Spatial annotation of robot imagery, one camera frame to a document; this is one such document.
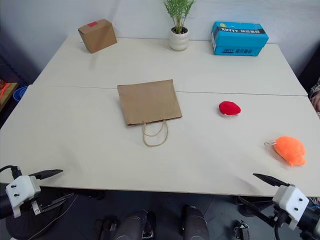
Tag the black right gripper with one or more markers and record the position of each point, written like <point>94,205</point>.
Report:
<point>281,218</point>

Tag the person in patterned clothing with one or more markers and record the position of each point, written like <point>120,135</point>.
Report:
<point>316,87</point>

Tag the blue printed cardboard box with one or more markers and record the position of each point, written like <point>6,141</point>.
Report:
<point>237,37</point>

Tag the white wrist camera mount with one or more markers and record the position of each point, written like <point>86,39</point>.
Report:
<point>21,188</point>
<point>291,202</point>

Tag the wooden board with orange item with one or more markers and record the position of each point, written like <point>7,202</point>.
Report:
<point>7,93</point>

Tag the blue plastic bucket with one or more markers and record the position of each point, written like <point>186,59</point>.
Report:
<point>20,93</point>

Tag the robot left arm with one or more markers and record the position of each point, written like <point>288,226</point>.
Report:
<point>4,200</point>

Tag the red plush toy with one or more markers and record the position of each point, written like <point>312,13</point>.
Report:
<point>229,108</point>

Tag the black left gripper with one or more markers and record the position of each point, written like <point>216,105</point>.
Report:
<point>27,206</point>

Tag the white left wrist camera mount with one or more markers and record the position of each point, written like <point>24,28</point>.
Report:
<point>21,188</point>

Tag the bystander bare hand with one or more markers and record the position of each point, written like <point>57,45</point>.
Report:
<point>317,103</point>

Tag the green plant in white pot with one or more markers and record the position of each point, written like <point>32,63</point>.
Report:
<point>178,37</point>

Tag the cardboard box with red sticker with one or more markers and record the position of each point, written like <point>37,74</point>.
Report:
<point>98,37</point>

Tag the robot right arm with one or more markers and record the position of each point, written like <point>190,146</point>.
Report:
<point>311,221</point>

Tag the dark rounded shape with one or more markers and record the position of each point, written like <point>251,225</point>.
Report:
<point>135,226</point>
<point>195,223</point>

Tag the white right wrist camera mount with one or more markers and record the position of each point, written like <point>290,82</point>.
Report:
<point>291,202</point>

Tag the orange plush toy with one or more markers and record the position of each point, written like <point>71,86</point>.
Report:
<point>290,148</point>

